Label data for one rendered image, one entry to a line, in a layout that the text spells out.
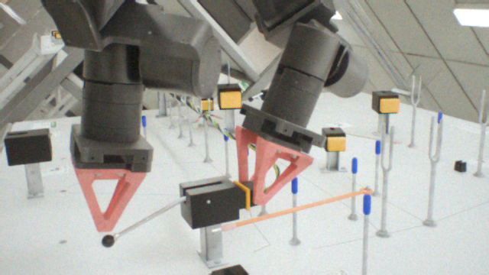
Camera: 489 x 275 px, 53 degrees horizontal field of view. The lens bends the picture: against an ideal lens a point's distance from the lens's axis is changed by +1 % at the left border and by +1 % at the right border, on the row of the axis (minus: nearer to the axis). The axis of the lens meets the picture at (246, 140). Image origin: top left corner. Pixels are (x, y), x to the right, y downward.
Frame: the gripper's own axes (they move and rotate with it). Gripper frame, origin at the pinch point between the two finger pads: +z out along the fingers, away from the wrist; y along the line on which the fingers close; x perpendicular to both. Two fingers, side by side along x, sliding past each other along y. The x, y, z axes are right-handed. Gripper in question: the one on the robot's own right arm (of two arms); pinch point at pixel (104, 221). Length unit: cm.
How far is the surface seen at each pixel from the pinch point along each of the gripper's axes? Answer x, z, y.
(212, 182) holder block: -11.5, -3.9, 0.4
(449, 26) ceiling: -323, -50, 276
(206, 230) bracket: -10.9, 1.1, -1.0
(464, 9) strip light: -296, -60, 240
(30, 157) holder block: 6.3, 1.7, 30.3
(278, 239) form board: -21.2, 3.6, 0.5
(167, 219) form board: -10.6, 5.4, 12.7
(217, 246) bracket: -12.5, 3.2, -1.0
